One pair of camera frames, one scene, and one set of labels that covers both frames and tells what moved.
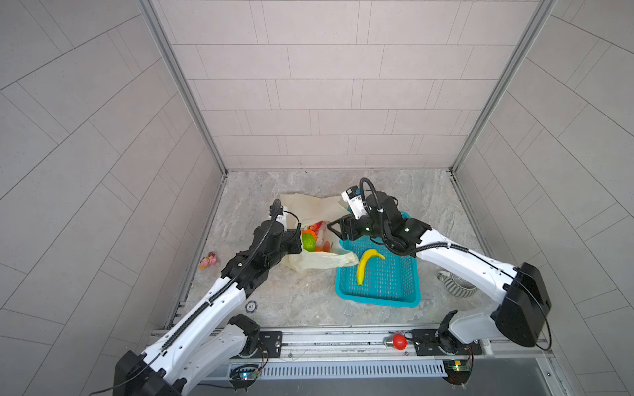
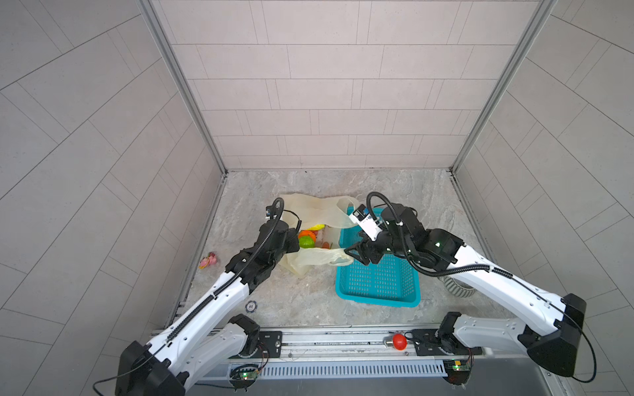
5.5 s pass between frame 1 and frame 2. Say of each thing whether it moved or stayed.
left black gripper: stayed
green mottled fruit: stayed
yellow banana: moved
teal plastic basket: stayed
